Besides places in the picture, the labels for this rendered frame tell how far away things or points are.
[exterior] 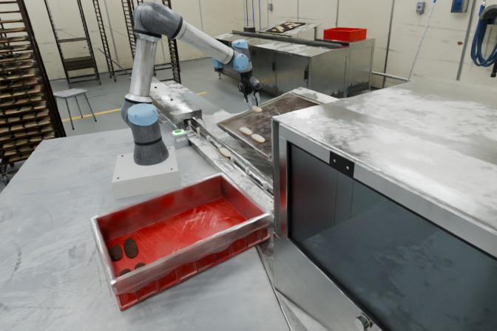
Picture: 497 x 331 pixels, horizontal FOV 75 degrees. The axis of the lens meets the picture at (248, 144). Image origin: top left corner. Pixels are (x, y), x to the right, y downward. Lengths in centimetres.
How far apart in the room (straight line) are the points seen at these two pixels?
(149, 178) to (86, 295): 50
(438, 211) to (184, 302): 69
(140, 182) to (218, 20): 801
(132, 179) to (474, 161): 114
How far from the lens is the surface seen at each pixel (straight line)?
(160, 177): 136
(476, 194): 47
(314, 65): 419
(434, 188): 46
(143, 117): 138
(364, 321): 64
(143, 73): 150
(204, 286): 97
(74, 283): 111
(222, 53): 148
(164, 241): 113
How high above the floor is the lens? 153
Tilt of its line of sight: 25 degrees down
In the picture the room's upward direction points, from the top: 3 degrees counter-clockwise
